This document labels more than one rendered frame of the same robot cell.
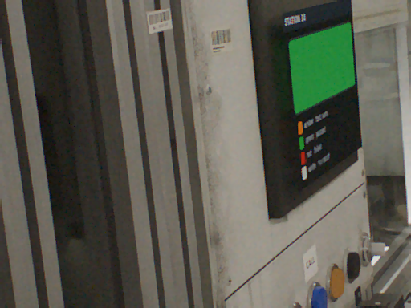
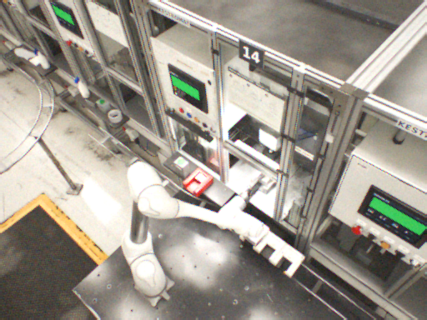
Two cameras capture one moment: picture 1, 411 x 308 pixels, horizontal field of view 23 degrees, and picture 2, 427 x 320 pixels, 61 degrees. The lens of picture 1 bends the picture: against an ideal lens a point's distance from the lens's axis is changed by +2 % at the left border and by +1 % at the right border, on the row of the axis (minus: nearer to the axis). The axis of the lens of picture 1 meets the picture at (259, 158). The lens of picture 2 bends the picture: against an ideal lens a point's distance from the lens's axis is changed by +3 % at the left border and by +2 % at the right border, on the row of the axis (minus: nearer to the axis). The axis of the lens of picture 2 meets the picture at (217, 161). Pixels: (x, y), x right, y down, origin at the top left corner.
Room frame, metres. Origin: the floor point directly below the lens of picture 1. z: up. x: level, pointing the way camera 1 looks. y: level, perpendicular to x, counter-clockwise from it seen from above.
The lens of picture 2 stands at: (1.65, -1.29, 2.86)
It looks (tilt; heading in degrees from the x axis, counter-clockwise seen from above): 53 degrees down; 113
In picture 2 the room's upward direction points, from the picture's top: 5 degrees counter-clockwise
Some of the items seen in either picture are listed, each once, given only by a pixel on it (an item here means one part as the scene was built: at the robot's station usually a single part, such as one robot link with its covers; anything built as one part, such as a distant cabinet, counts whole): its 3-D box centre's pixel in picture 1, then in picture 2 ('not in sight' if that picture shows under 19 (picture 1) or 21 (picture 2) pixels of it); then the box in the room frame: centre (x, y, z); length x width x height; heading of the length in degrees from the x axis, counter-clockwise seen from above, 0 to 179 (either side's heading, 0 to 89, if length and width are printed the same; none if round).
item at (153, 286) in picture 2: not in sight; (148, 274); (0.94, -0.79, 0.85); 0.18 x 0.16 x 0.22; 138
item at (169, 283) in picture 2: not in sight; (156, 286); (0.96, -0.81, 0.71); 0.22 x 0.18 x 0.06; 157
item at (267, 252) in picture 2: not in sight; (270, 248); (1.57, -0.43, 0.84); 0.36 x 0.14 x 0.10; 157
